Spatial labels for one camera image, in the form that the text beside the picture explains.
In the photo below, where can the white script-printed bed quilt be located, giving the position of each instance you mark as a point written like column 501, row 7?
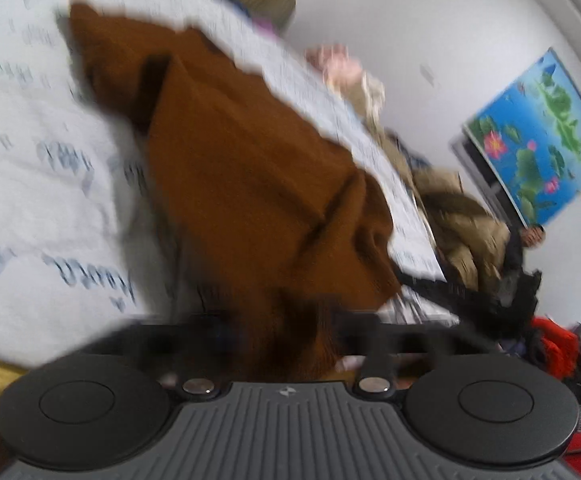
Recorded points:
column 30, row 110

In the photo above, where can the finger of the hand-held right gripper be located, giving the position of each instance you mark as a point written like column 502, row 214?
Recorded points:
column 440, row 290

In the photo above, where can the olive jacket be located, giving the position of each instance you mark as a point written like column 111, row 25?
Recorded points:
column 465, row 230

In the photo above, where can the lotus wall poster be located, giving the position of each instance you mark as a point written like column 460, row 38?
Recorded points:
column 545, row 135

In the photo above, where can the person's upper body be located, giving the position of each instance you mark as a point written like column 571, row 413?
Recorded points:
column 533, row 237

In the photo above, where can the red knitted scarf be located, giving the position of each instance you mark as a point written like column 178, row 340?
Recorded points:
column 553, row 350

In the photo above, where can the brown knitted sweater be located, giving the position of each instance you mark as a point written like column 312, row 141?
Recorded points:
column 245, row 170

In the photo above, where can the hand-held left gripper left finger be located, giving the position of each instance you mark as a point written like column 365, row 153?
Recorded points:
column 180, row 345

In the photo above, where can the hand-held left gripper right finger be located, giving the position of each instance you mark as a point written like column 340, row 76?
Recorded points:
column 375, row 360

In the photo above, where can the pink clothes pile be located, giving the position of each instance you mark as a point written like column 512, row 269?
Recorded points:
column 338, row 65

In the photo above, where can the purple cloth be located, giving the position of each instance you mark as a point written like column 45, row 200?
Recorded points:
column 263, row 25

